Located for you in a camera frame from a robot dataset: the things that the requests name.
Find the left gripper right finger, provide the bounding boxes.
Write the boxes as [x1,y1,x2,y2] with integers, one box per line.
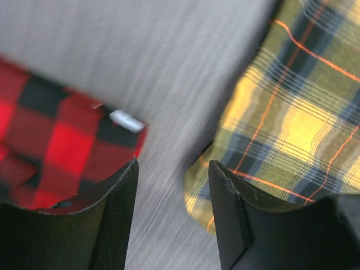
[209,161,359,269]

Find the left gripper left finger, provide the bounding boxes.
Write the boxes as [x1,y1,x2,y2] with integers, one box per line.
[1,159,139,269]

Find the yellow plaid long sleeve shirt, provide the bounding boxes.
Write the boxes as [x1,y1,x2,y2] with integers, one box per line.
[184,1,359,233]

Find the red black plaid shirt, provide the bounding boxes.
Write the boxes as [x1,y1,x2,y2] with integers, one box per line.
[1,60,146,209]

